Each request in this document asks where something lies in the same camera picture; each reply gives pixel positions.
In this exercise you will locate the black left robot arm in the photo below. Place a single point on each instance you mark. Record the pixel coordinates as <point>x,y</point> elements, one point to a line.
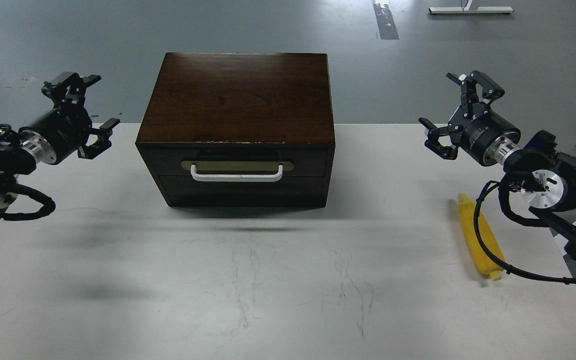
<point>20,157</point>

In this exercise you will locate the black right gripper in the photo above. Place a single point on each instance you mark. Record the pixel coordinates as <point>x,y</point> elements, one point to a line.
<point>474,135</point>

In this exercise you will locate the wooden drawer with white handle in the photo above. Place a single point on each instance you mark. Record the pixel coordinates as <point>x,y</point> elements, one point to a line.
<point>296,162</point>

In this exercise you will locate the white table leg base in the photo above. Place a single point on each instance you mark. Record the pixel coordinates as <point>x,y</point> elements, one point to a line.
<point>471,7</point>

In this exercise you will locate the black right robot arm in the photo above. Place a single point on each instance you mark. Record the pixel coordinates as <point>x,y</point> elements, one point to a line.
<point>538,187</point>

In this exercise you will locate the grey floor tape strip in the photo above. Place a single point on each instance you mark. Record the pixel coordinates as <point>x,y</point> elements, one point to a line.
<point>386,26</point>

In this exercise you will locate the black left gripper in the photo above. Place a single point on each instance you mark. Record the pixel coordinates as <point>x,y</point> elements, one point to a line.
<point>67,127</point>

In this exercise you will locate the dark wooden drawer cabinet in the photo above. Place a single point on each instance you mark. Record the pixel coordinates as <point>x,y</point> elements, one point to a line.
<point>236,100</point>

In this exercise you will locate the yellow corn cob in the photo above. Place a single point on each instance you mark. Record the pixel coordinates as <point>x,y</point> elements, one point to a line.
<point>485,266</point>

